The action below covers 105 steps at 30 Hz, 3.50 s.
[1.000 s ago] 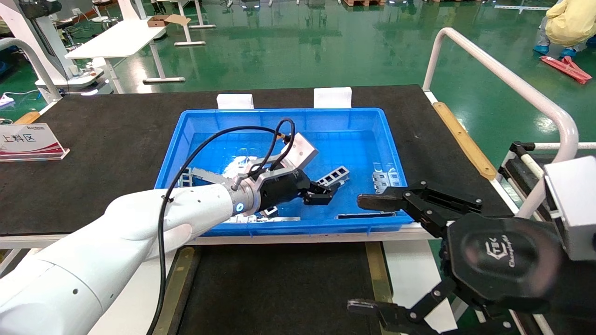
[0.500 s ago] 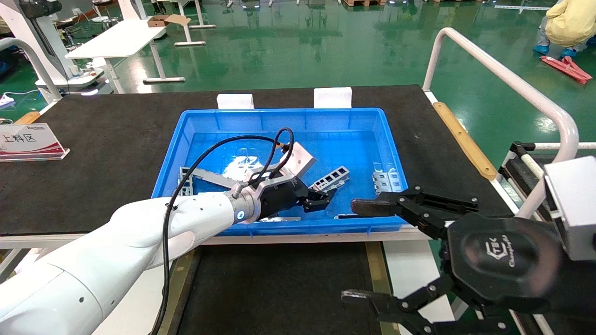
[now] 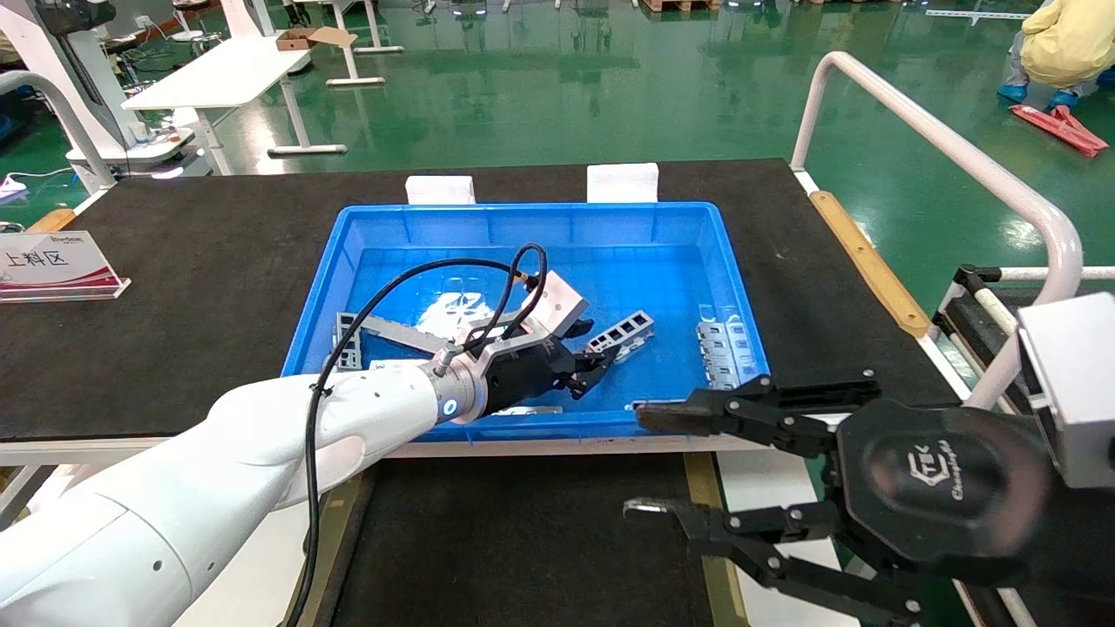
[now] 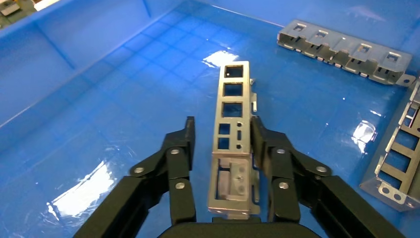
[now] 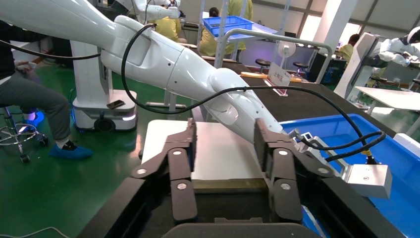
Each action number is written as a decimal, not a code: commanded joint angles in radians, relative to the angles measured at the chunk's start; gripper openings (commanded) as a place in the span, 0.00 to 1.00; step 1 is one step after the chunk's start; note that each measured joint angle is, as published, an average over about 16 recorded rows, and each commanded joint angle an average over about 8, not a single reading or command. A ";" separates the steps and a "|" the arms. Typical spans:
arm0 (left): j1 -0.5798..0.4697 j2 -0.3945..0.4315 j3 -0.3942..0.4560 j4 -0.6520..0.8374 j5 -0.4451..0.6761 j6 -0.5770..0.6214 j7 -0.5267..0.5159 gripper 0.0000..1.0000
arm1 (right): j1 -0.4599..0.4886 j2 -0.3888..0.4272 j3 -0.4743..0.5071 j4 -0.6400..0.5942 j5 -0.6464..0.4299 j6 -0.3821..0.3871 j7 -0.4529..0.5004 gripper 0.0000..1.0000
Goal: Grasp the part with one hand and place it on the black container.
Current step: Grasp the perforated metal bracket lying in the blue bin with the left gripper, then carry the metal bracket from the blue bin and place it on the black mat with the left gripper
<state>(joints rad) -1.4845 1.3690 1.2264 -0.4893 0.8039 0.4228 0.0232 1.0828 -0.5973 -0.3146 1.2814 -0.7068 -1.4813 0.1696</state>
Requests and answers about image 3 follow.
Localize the acrylic sign with red print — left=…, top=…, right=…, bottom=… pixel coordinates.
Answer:
left=0, top=230, right=132, bottom=303

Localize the black rubber cart mat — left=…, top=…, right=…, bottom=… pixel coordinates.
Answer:
left=0, top=159, right=959, bottom=441

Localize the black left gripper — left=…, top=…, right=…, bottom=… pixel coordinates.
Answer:
left=483, top=337, right=616, bottom=411

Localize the large blue plastic bin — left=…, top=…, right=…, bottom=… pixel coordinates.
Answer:
left=280, top=202, right=771, bottom=443

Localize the white desk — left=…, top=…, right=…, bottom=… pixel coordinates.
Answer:
left=322, top=0, right=406, bottom=88
left=122, top=35, right=386, bottom=177

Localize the red floor tool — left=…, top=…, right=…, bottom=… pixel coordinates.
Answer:
left=1010, top=103, right=1110, bottom=158

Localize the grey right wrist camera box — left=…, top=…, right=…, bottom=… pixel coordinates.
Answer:
left=1017, top=292, right=1115, bottom=490

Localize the white foam block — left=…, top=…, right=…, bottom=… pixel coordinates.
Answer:
left=405, top=174, right=476, bottom=206
left=586, top=163, right=660, bottom=205

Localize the open cardboard box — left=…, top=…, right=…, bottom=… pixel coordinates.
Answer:
left=276, top=26, right=359, bottom=51

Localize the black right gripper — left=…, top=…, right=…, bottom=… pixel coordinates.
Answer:
left=622, top=369, right=1057, bottom=627

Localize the metal bracket with square holes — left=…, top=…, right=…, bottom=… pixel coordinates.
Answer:
left=328, top=311, right=364, bottom=372
left=585, top=310, right=656, bottom=362

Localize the wooden edge strip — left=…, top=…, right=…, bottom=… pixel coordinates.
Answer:
left=26, top=207, right=79, bottom=234
left=808, top=190, right=931, bottom=339

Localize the white robot with black joints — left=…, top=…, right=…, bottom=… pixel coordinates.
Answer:
left=0, top=0, right=210, bottom=188

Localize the ridged grey metal bracket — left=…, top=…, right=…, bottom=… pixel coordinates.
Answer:
left=697, top=316, right=752, bottom=391

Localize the person in yellow suit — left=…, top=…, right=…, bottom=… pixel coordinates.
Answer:
left=997, top=0, right=1115, bottom=110

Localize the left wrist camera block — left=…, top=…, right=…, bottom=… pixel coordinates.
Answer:
left=457, top=270, right=591, bottom=356

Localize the black and white side rack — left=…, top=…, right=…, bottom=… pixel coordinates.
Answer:
left=932, top=264, right=1115, bottom=410

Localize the flat grey metal bar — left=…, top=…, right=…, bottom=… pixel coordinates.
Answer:
left=359, top=313, right=456, bottom=355

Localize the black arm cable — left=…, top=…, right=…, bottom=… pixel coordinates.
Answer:
left=286, top=243, right=549, bottom=627

